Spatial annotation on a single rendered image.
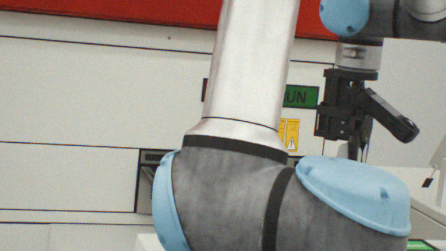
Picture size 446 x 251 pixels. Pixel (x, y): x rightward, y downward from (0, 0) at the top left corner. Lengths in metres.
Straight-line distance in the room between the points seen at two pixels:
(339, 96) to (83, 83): 0.51
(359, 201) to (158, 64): 0.94
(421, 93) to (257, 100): 2.74
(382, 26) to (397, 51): 2.24
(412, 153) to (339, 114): 2.23
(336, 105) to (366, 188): 0.63
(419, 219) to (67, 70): 0.71
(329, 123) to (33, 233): 0.64
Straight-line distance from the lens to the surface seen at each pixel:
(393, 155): 3.65
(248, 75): 0.94
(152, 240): 1.21
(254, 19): 0.95
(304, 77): 1.84
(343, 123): 1.47
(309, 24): 1.78
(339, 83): 1.48
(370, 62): 1.46
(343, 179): 0.87
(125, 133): 1.75
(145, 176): 1.77
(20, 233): 1.78
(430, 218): 1.61
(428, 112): 3.69
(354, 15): 1.33
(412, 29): 1.34
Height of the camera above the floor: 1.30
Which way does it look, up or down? 9 degrees down
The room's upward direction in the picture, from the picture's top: 6 degrees clockwise
